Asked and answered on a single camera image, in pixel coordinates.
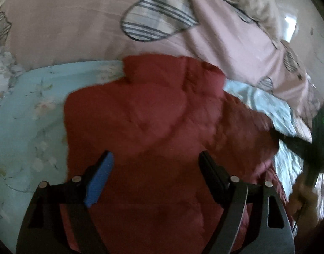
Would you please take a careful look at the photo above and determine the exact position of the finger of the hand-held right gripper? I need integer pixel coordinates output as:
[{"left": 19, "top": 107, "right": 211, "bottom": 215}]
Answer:
[{"left": 269, "top": 126, "right": 314, "bottom": 155}]

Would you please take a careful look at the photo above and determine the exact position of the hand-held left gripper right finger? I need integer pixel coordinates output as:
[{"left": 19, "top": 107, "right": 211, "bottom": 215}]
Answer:
[{"left": 198, "top": 150, "right": 296, "bottom": 254}]

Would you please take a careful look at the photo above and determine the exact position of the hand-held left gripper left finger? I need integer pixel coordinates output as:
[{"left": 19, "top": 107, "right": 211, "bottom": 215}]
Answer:
[{"left": 15, "top": 150, "right": 115, "bottom": 254}]

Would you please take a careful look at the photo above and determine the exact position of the red quilted jacket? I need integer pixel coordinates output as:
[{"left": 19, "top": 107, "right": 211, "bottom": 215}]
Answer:
[{"left": 62, "top": 55, "right": 293, "bottom": 254}]

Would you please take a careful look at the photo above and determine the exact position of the person's right hand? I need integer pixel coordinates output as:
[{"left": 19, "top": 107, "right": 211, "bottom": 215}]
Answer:
[{"left": 288, "top": 173, "right": 321, "bottom": 235}]

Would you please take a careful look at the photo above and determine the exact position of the light blue floral bedsheet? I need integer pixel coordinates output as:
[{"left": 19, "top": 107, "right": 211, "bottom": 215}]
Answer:
[{"left": 0, "top": 60, "right": 314, "bottom": 252}]

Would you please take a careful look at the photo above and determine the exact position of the beige cloth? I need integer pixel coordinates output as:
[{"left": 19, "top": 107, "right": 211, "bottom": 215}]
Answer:
[{"left": 196, "top": 0, "right": 282, "bottom": 41}]

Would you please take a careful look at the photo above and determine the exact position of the pink duvet with plaid hearts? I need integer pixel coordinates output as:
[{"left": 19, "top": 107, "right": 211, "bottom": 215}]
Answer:
[{"left": 0, "top": 0, "right": 324, "bottom": 127}]

